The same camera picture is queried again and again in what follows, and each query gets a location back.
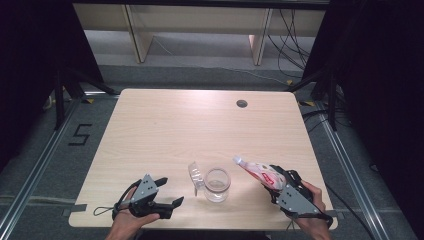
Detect black metal stand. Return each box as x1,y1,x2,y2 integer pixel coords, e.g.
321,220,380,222
285,68,340,132
52,65,118,132

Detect black wrist strap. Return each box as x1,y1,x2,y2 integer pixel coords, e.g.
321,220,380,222
287,212,335,232
92,179,143,222

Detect red white sugar pouch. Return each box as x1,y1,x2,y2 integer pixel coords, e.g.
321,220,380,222
232,154,288,192

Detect clear jar lid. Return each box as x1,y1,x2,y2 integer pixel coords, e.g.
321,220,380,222
187,160,206,197

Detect grey tape strip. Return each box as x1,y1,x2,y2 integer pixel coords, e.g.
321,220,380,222
62,203,89,217
325,209,346,220

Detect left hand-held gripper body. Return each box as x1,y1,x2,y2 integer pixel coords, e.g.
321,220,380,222
128,173,175,220

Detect black curtain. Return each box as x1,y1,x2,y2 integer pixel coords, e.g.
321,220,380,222
0,0,105,173
300,0,424,232

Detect person's right hand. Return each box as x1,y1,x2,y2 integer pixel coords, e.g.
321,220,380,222
294,180,332,235

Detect bundle of black cables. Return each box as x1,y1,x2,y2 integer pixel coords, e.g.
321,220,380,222
267,8,317,80

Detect thin white floor cable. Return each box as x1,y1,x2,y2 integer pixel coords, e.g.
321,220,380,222
152,35,292,85

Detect clear glass jar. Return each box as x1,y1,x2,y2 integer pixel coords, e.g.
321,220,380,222
203,166,232,204

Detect black right wrist strap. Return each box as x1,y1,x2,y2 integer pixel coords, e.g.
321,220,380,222
287,212,335,232

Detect beige wooden desk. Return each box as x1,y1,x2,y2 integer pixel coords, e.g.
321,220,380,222
72,3,326,66

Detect person's left hand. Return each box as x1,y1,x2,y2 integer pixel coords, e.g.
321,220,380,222
111,186,161,235

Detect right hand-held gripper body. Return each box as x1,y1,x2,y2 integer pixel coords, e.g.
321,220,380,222
274,169,322,216

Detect black floor cable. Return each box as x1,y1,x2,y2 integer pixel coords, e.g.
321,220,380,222
325,185,378,240

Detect black left wrist strap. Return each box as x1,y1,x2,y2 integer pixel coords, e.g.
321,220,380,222
92,179,143,222

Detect aluminium floor rail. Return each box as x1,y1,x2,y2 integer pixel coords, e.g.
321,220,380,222
0,96,82,232
315,102,388,240

